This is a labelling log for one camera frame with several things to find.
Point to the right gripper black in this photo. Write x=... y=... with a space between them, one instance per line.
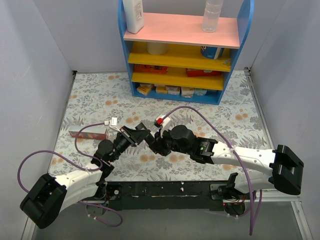
x=155 y=143

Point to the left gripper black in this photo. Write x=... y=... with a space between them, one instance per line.
x=128 y=136

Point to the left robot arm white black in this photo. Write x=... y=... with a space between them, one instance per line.
x=50 y=195

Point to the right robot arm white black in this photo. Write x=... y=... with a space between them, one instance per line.
x=279 y=168

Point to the red snack box on table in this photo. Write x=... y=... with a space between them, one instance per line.
x=93 y=132

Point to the yellow tissue pack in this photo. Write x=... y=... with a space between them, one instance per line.
x=145 y=88

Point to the floral tablecloth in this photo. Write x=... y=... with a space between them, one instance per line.
x=98 y=97

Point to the orange red snack box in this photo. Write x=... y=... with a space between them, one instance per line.
x=145 y=68

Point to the red snack box on shelf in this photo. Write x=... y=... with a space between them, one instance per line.
x=191 y=72

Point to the blue wooden shelf unit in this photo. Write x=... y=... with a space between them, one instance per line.
x=184 y=37

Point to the blue white can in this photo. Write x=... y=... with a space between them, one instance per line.
x=211 y=52

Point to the white plastic bottle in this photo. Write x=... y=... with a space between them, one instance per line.
x=134 y=15

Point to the clear plastic water bottle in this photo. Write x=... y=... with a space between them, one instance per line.
x=211 y=15

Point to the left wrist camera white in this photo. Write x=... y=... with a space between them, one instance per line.
x=112 y=123

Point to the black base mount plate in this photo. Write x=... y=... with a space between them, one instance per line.
x=163 y=195

